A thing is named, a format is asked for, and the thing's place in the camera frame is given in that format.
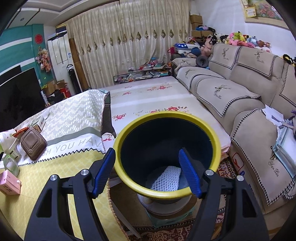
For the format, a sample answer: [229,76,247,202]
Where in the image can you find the brown quilted pouch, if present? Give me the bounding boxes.
[21,128,47,161]

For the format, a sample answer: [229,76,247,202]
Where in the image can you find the black tower fan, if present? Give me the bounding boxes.
[67,64,82,94]

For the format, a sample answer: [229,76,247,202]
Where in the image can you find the stacked papers on sofa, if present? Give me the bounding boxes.
[261,106,296,178]

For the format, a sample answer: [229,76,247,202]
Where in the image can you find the cream patterned curtain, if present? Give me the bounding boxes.
[66,1,190,89]

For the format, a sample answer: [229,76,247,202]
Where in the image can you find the black flat screen television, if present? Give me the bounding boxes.
[0,68,46,132]

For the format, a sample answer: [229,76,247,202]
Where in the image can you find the stacked cardboard boxes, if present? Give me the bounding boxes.
[190,15,214,38]

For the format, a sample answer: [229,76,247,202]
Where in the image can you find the white foam net sleeve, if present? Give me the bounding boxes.
[151,166,181,192]

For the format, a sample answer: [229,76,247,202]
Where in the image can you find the yellow rimmed black trash bin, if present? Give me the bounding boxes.
[113,111,221,200]

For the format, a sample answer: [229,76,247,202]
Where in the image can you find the white floral floor mattress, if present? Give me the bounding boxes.
[104,76,231,160]

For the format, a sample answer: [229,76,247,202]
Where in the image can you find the beige sectional sofa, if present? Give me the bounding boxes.
[172,44,295,214]

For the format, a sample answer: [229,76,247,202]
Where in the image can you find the pink small box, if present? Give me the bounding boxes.
[0,170,22,196]

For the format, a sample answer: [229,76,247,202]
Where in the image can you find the low shelf with toys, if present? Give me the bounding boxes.
[113,57,171,85]

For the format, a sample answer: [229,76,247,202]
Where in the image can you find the pile of plush toys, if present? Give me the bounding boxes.
[200,31,272,57]

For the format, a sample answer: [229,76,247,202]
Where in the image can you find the yellow white table cloth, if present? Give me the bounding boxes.
[1,89,116,239]

